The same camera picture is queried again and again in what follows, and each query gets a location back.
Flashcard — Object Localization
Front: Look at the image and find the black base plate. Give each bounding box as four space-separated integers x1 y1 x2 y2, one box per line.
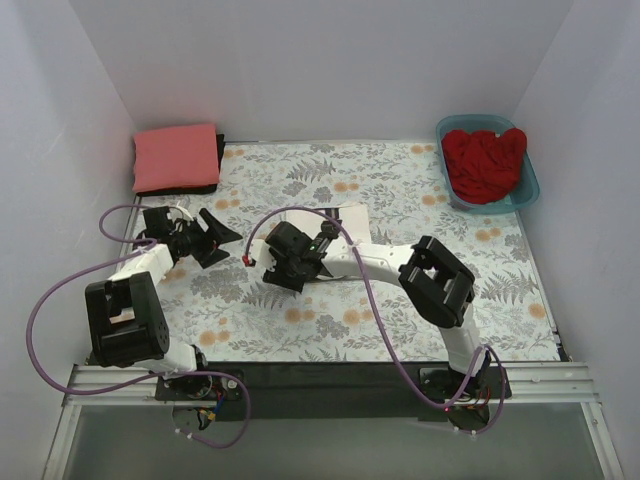
155 362 511 429

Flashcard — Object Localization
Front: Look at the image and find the teal plastic basket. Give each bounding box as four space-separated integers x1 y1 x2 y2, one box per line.
436 114 539 215

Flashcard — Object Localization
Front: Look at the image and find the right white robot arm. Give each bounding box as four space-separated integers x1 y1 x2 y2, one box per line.
249 220 490 398

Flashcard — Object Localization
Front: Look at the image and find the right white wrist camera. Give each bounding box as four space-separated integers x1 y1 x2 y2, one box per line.
242 239 276 270

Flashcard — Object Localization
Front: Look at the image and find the folded black t shirt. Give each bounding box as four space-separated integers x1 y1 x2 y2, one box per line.
138 134 226 198

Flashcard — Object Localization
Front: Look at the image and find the floral table mat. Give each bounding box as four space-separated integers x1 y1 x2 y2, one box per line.
145 142 559 362

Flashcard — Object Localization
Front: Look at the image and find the aluminium frame rail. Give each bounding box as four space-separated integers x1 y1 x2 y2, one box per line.
64 362 600 405

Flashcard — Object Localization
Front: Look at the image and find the purple cable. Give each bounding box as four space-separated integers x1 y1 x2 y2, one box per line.
241 207 512 444
25 203 251 450

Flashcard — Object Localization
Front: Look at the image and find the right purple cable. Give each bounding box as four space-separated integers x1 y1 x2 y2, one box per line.
241 207 512 444

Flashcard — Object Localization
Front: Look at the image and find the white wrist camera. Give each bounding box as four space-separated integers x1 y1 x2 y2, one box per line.
168 203 194 222
242 239 276 270

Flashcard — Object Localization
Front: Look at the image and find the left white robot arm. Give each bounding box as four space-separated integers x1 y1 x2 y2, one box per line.
85 206 242 400

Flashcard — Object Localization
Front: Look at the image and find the white t shirt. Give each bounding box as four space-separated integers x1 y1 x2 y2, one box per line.
282 203 372 280

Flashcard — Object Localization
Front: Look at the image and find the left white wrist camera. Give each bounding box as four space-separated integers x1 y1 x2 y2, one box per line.
168 203 194 222

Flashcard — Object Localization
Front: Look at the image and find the red crumpled t shirt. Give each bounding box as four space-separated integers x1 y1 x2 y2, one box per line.
442 128 527 205

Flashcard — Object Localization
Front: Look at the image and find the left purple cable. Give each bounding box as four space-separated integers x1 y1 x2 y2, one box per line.
25 203 251 450

